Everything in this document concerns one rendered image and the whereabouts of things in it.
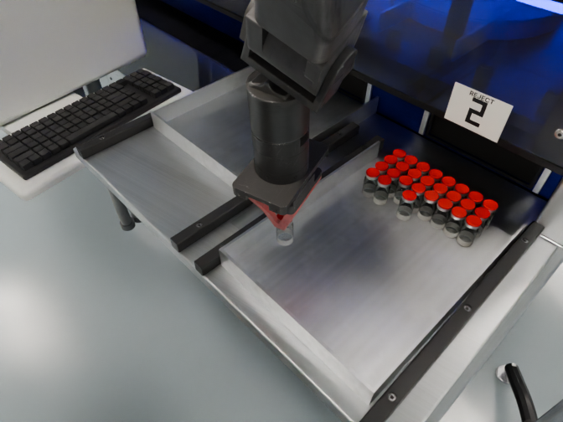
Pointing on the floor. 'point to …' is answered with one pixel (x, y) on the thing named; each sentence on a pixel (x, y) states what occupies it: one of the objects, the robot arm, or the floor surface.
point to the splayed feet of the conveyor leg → (510, 375)
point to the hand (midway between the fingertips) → (284, 217)
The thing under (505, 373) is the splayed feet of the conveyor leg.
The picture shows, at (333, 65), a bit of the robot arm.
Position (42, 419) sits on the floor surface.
